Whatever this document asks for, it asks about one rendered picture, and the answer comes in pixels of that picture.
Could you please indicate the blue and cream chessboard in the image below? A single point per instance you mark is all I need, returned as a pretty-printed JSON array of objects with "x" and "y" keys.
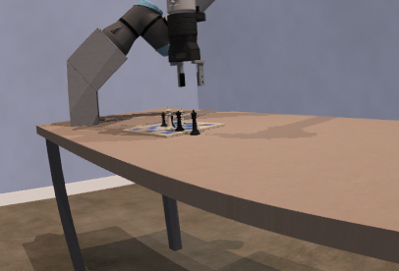
[{"x": 156, "y": 130}]

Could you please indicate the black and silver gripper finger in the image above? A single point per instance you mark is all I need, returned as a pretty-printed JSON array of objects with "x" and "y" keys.
[
  {"x": 200, "y": 71},
  {"x": 181, "y": 74}
]

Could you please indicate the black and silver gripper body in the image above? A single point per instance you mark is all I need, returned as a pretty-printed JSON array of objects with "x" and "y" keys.
[{"x": 183, "y": 30}]

